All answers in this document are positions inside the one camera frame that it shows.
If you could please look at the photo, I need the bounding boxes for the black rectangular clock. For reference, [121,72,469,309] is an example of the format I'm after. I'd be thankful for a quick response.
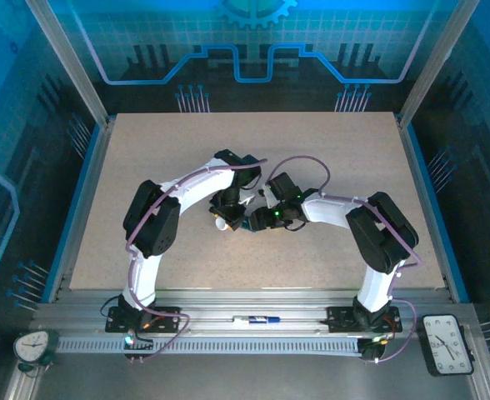
[419,314,476,378]

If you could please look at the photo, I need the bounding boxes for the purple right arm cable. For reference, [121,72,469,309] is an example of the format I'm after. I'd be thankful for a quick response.
[264,155,423,364]

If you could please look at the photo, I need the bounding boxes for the black cable clamp block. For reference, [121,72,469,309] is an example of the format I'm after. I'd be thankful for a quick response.
[122,328,155,363]
[359,335,390,363]

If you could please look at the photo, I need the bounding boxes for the round green alarm clock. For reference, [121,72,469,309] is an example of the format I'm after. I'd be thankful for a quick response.
[12,327,62,374]

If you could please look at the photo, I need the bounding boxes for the blue table side strip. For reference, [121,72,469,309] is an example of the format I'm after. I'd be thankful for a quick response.
[406,122,470,304]

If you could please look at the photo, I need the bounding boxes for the aluminium table side rail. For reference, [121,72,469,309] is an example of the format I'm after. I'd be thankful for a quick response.
[47,118,115,303]
[394,114,458,303]

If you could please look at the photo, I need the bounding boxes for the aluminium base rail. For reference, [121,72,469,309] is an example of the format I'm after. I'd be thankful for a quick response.
[32,289,475,337]

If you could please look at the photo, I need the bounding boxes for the slotted grey cable duct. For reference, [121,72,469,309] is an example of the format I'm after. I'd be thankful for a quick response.
[55,336,365,356]

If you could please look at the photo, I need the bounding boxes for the aluminium frame post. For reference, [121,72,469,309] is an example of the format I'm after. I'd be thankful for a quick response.
[24,0,112,126]
[397,0,482,126]

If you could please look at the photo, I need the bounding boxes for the blue white marker pen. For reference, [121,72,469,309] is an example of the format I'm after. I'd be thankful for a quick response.
[232,315,283,326]

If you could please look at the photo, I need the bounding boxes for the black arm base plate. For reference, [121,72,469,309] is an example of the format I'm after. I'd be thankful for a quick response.
[105,306,183,334]
[326,306,403,334]

